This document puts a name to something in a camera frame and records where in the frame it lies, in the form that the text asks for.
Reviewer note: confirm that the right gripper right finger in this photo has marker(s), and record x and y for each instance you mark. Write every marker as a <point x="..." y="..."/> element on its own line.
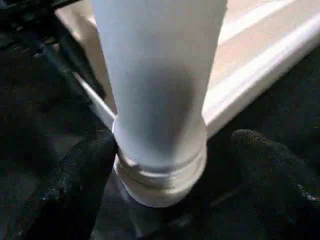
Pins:
<point x="275" y="190"/>

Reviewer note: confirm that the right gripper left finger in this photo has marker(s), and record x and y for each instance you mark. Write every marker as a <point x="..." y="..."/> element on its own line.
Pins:
<point x="80" y="190"/>

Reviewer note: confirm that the white plastic table top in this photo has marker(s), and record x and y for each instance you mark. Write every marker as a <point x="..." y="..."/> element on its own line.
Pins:
<point x="250" y="62"/>

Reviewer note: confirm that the white plastic table leg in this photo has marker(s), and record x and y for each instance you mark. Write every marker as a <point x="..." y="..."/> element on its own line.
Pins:
<point x="160" y="62"/>

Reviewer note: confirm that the black work mat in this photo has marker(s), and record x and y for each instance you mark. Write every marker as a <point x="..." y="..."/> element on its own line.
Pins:
<point x="37" y="112"/>

